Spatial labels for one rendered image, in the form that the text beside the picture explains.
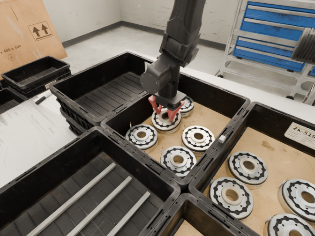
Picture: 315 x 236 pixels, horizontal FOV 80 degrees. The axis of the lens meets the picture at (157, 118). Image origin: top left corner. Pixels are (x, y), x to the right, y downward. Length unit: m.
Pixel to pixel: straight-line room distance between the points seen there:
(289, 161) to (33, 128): 1.00
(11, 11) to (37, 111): 2.20
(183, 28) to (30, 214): 0.55
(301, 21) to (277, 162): 1.82
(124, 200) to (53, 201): 0.18
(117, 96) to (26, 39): 2.47
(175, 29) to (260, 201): 0.46
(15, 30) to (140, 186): 2.85
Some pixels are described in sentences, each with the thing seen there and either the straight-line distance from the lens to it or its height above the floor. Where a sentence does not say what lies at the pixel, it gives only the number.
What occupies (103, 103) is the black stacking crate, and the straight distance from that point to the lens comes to 0.79.
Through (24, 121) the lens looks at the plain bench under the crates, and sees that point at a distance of 1.07.
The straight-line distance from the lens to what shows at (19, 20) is 3.18.
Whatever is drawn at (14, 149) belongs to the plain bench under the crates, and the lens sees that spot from 0.96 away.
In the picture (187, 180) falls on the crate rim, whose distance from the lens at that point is 0.43.
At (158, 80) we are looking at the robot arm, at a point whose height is 1.07.
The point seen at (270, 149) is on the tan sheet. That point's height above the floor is 0.83.
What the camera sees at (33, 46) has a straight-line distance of 3.20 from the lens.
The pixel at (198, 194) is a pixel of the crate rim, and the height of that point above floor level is 0.93.
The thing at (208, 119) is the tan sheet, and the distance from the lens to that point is 0.72.
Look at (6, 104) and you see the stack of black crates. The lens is 1.89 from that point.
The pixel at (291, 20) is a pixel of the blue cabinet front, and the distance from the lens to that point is 2.34.
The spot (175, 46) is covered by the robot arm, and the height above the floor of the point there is 1.13.
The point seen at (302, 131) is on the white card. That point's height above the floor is 0.90.
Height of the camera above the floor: 1.31
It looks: 43 degrees down
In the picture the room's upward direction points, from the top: straight up
